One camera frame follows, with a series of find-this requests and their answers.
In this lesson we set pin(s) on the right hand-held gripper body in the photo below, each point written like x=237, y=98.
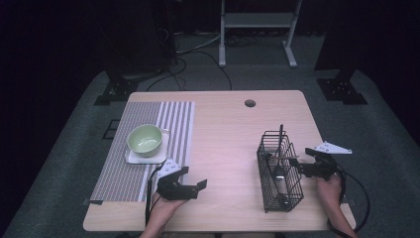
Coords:
x=327, y=167

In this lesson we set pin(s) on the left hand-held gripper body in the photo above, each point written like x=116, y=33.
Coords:
x=175, y=192

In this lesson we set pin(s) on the green bowl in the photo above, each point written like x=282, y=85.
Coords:
x=144, y=140

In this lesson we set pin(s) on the person's left hand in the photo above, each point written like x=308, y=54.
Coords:
x=163, y=211

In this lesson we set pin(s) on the person's right hand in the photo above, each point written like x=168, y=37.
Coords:
x=330, y=193

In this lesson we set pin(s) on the white square plate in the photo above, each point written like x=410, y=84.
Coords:
x=155, y=158

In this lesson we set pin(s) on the striped placemat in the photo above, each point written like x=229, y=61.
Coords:
x=178, y=132

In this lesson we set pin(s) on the black stand base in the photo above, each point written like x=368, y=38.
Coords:
x=115, y=92
x=341, y=91

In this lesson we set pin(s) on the floor socket cover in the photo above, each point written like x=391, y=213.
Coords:
x=111, y=129

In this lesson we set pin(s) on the white metal stand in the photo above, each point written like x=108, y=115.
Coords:
x=259, y=20

